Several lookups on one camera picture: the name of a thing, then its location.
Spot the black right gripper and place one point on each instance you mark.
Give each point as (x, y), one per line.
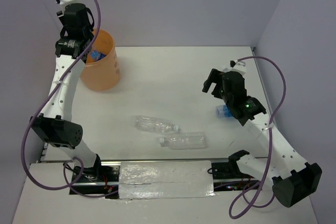
(214, 76)

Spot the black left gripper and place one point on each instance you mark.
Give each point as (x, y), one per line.
(60, 14)

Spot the blue label plastic bottle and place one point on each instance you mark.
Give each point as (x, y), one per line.
(222, 111)

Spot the crushed clear bottle blue cap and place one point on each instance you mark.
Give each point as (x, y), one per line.
(96, 55)

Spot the clear bottle white cap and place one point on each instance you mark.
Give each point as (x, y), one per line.
(184, 141)

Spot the clear plastic bottle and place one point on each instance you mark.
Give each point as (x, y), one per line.
(155, 125)

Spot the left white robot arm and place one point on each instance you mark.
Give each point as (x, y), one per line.
(54, 122)

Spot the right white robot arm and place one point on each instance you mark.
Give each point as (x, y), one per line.
(289, 175)

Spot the orange plastic bin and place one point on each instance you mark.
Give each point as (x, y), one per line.
(103, 74)

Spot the silver tape sheet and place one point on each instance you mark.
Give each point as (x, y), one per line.
(154, 180)

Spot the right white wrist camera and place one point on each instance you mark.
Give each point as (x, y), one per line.
(236, 66)

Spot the black metal base rail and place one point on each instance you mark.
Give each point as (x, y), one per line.
(224, 179)

